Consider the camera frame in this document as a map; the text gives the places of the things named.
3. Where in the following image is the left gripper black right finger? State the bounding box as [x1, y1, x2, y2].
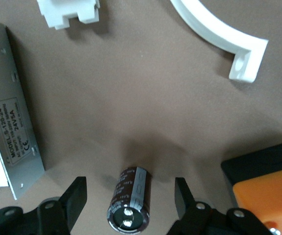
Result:
[172, 177, 279, 235]

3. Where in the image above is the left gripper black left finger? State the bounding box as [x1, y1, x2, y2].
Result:
[0, 176, 87, 235]

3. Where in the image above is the dark cylindrical capacitor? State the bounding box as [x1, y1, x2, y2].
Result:
[106, 165, 153, 233]

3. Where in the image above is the orange button box with hole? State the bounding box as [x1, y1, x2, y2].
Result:
[220, 139, 282, 235]

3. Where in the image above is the silver mesh power supply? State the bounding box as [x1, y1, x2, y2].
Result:
[0, 19, 46, 201]

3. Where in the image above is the white orange red push button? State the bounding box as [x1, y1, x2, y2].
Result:
[36, 0, 101, 30]

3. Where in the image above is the large white curved bracket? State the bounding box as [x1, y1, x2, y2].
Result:
[170, 0, 269, 84]

